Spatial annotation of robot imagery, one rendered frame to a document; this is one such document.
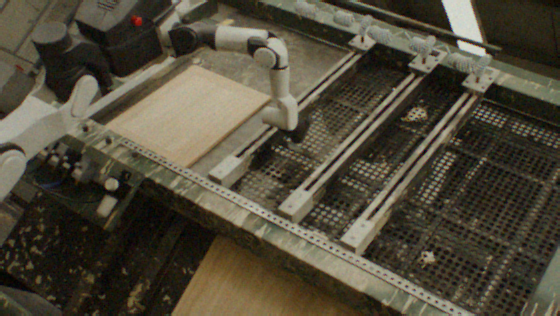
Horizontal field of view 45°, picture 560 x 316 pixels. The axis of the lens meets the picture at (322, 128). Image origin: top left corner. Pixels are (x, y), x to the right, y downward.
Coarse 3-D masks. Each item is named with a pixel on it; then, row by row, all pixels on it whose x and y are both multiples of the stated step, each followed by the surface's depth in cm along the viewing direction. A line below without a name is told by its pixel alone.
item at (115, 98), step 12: (228, 24) 331; (168, 60) 305; (180, 60) 309; (144, 72) 298; (156, 72) 298; (132, 84) 290; (144, 84) 294; (108, 96) 283; (120, 96) 284; (96, 108) 277; (108, 108) 281
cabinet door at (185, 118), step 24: (192, 72) 302; (168, 96) 288; (192, 96) 288; (216, 96) 289; (240, 96) 289; (264, 96) 289; (120, 120) 274; (144, 120) 275; (168, 120) 275; (192, 120) 276; (216, 120) 276; (240, 120) 276; (144, 144) 263; (168, 144) 264; (192, 144) 264
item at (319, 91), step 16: (368, 16) 300; (368, 48) 304; (336, 64) 299; (352, 64) 300; (320, 80) 290; (336, 80) 292; (304, 96) 281; (320, 96) 285; (304, 112) 277; (272, 128) 265; (256, 144) 256; (272, 144) 264; (224, 160) 248; (240, 160) 249; (256, 160) 257; (224, 176) 242; (240, 176) 251
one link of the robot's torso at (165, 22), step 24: (96, 0) 228; (120, 0) 226; (144, 0) 226; (168, 0) 237; (96, 24) 222; (120, 24) 221; (144, 24) 231; (168, 24) 236; (120, 48) 225; (144, 48) 233; (168, 48) 240; (120, 72) 231
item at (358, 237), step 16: (480, 64) 276; (480, 80) 285; (464, 96) 282; (480, 96) 286; (448, 112) 273; (464, 112) 274; (448, 128) 265; (432, 144) 262; (416, 160) 253; (432, 160) 257; (400, 176) 243; (416, 176) 247; (384, 192) 237; (400, 192) 237; (368, 208) 231; (384, 208) 231; (368, 224) 225; (352, 240) 219; (368, 240) 225
